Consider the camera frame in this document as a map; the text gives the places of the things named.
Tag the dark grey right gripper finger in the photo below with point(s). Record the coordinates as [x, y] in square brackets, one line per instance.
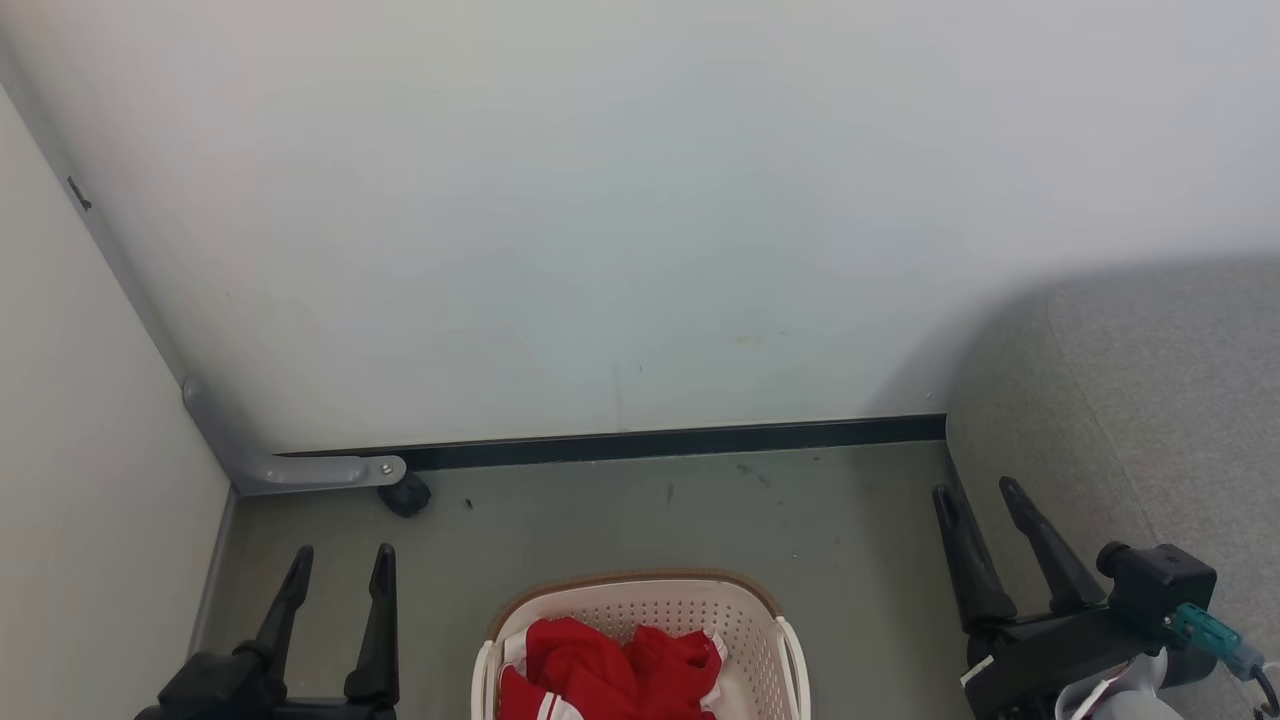
[1050, 555]
[972, 570]

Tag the grey fabric sofa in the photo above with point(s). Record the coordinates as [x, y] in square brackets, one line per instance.
[1150, 420]

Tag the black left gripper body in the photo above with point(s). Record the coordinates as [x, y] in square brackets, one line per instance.
[225, 695]

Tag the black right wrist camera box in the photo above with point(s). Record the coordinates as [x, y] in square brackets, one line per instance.
[1160, 585]

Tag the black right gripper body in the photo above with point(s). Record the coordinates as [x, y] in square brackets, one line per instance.
[1040, 655]

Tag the red and white garment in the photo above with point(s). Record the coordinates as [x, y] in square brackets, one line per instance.
[600, 670]

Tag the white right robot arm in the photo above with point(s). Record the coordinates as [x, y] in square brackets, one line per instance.
[1115, 695]

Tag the grey metal corner bracket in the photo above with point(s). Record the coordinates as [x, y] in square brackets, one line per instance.
[250, 462]

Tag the black baseboard strip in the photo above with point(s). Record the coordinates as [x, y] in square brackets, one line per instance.
[700, 438]

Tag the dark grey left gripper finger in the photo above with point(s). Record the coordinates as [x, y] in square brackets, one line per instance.
[283, 610]
[380, 640]

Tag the cream perforated laundry basket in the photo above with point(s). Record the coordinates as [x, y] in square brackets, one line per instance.
[650, 602]

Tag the black round caster foot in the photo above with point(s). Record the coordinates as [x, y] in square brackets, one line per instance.
[406, 497]

